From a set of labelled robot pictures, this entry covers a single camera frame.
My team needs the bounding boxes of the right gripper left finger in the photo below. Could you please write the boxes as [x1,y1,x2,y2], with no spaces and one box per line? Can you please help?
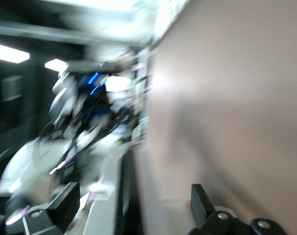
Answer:
[47,181,81,232]

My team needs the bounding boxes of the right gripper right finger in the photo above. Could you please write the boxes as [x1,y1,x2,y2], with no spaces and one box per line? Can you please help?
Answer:
[190,183,216,229]

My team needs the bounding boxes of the ceiling light panel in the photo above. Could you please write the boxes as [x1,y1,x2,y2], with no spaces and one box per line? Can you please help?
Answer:
[44,58,67,72]
[0,41,30,65]

